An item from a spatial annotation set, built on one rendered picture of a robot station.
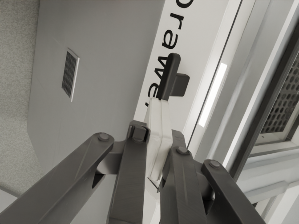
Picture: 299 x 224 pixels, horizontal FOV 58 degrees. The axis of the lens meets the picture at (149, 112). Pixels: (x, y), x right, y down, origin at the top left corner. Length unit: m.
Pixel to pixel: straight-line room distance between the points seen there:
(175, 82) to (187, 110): 0.04
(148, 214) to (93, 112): 0.27
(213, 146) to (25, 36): 0.97
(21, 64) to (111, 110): 0.74
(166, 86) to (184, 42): 0.07
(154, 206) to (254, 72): 0.23
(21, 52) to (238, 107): 1.01
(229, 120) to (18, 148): 1.18
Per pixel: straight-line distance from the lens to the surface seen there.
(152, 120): 0.17
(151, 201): 0.41
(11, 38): 1.18
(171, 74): 0.31
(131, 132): 0.15
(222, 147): 0.32
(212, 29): 0.32
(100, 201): 0.61
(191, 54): 0.34
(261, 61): 0.29
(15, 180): 1.50
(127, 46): 0.49
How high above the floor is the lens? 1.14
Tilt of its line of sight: 46 degrees down
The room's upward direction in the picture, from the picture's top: 130 degrees clockwise
